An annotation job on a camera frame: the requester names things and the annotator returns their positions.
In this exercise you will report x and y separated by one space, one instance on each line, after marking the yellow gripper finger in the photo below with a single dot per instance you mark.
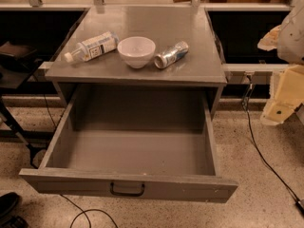
269 41
286 95

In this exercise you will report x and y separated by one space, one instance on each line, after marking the silver blue redbull can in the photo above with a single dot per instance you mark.
171 55

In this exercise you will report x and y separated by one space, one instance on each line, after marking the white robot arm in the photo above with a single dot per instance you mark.
290 42

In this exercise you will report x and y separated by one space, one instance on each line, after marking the open grey top drawer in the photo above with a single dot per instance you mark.
160 137

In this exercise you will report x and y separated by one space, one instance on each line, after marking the grey metal drawer cabinet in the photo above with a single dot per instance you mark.
158 46

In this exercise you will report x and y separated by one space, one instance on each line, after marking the white ceramic bowl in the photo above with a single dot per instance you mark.
136 51

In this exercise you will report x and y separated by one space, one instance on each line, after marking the clear plastic water bottle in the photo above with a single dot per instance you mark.
93 47

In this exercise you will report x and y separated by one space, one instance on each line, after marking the black chair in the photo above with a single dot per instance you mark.
17 64

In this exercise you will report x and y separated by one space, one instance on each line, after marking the black shoe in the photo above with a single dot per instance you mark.
8 203

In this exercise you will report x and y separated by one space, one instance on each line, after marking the black drawer handle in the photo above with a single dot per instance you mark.
127 190

